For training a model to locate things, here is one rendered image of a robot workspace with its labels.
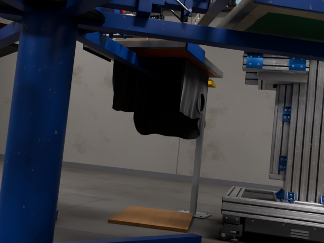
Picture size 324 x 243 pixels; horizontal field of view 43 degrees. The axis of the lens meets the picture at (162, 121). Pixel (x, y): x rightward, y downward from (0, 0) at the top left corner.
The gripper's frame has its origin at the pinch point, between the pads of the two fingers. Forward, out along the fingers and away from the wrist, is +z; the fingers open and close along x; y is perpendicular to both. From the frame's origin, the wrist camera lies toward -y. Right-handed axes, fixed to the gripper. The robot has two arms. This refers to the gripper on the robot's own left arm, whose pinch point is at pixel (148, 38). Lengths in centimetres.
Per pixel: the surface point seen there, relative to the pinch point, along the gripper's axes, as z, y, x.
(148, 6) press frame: 10, 34, -74
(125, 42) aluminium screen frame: 7.0, -3.8, -18.7
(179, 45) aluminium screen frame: 8.6, 26.2, -18.7
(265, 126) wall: 15, 12, 392
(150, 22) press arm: 14, 33, -69
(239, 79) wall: -50, -30, 386
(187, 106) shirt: 34.6, 21.2, 18.0
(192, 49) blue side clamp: 8.6, 30.5, -10.3
